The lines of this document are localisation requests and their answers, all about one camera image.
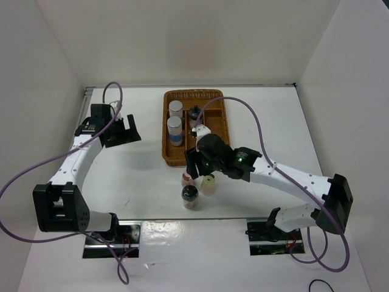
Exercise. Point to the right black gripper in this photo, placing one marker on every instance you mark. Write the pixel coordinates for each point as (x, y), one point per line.
(192, 156)

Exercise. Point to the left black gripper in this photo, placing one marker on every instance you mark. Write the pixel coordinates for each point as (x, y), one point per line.
(127, 135)

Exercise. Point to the black-lid bottle brown contents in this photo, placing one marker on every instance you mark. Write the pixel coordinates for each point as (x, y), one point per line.
(190, 196)

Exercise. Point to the silver-lid bottle blue label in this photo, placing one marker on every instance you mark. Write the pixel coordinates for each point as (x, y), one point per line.
(174, 125)
(175, 108)

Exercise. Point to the black grinder bottle light contents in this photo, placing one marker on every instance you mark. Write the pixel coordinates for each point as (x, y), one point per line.
(193, 115)

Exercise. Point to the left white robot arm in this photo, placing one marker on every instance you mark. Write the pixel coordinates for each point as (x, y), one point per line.
(59, 204)

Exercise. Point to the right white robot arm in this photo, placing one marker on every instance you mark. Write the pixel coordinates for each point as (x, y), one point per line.
(328, 201)

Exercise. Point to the pink-lid spice bottle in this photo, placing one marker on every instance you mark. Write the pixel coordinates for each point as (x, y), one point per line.
(187, 180)

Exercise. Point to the yellow-lid spice bottle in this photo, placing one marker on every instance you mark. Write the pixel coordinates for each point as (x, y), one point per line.
(208, 185)

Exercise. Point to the brown wicker divided basket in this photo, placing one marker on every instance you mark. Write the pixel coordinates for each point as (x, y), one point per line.
(214, 117)

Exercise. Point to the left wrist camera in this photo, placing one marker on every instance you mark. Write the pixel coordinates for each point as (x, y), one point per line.
(114, 106)

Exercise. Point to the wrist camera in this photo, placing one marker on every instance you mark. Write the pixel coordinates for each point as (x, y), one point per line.
(114, 106)
(200, 131)

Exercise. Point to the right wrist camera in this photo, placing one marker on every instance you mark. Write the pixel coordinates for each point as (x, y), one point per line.
(200, 131)

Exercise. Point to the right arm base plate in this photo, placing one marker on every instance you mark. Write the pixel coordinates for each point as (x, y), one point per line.
(266, 241)

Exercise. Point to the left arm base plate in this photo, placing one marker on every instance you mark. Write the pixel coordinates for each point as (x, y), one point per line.
(124, 243)

